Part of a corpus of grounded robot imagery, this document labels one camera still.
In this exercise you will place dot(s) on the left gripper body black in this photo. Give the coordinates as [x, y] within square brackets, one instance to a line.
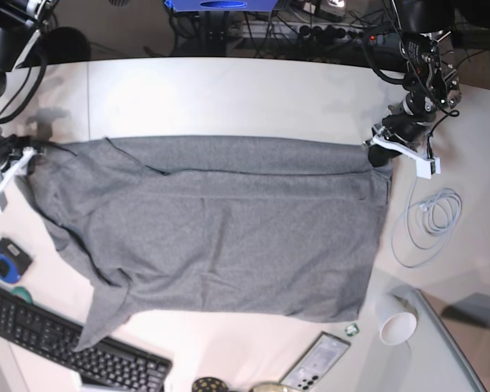
[399, 126]

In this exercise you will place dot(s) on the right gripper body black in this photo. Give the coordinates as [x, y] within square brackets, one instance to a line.
[11, 148]

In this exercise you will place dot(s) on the grey t-shirt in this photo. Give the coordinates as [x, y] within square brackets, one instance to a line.
[213, 224]

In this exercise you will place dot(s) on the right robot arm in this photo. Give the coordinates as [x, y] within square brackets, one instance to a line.
[21, 26]

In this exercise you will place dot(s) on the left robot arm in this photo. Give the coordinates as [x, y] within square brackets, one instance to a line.
[431, 82]

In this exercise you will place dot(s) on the blue black tape measure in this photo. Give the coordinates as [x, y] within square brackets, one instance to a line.
[14, 261]

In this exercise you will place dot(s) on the green tape roll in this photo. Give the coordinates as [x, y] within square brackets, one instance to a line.
[23, 294]

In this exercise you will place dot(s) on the white paper cup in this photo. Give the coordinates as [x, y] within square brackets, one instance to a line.
[396, 324]

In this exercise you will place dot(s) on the small green white chip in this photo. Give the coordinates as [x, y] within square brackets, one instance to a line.
[352, 330]

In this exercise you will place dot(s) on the blue box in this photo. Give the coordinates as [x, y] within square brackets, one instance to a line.
[221, 5]

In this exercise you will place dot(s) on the black keyboard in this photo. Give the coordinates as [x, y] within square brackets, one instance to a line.
[109, 362]

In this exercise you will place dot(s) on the smartphone clear case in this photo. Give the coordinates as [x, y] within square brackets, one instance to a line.
[315, 363]

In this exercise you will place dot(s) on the gold round tin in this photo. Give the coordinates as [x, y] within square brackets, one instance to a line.
[269, 386]

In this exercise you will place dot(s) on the black gold dotted lid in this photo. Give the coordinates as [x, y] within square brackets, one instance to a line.
[209, 384]

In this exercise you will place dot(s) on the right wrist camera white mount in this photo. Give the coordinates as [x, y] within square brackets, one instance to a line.
[17, 168]

